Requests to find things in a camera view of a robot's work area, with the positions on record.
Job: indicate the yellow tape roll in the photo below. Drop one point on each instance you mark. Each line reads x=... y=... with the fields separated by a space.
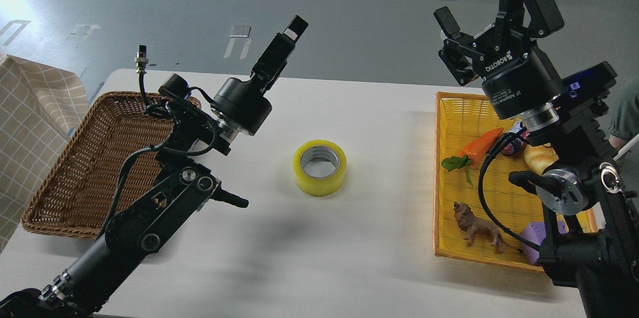
x=319 y=186

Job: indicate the purple foam cube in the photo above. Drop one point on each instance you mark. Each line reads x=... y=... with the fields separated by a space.
x=534 y=232

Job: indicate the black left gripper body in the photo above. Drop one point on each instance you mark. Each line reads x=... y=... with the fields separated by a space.
x=243 y=103

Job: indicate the beige checkered cloth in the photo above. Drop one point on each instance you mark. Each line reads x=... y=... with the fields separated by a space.
x=39 y=107

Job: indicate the person leg with shoe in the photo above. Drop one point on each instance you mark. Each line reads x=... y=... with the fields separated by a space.
x=624 y=121

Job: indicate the toy croissant bread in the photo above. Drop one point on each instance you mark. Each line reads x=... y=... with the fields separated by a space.
x=538 y=158

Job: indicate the small soda can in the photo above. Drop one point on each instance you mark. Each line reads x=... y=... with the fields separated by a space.
x=511 y=144

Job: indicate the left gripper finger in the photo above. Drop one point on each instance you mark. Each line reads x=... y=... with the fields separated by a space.
x=270 y=65

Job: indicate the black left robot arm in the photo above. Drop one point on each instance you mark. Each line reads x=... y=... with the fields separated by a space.
x=181 y=187

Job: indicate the brown wicker basket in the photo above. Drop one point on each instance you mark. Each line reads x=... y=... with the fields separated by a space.
x=76 y=196

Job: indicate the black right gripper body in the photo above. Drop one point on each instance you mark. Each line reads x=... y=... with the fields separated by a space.
x=518 y=75

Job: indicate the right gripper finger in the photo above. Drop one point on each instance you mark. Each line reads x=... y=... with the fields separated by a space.
x=459 y=52
x=521 y=23

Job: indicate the orange toy carrot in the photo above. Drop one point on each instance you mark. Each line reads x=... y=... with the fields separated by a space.
x=472 y=153

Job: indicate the brown toy lion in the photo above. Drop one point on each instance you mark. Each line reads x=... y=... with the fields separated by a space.
x=472 y=226

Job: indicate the yellow plastic basket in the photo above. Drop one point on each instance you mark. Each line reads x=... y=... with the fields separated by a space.
x=460 y=119

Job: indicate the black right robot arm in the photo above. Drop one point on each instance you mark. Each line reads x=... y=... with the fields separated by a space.
x=591 y=221

